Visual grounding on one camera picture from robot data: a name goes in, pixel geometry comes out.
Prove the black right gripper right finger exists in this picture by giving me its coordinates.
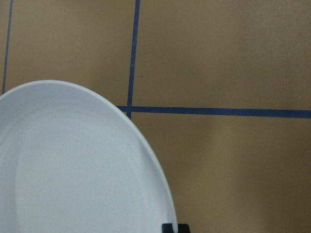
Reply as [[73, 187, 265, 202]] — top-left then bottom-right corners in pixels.
[[178, 223, 190, 233]]

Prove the blue plate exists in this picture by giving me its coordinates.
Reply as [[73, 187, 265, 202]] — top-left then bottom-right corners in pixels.
[[0, 80, 178, 233]]

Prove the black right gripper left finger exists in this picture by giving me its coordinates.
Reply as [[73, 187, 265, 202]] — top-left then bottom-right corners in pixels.
[[161, 223, 174, 233]]

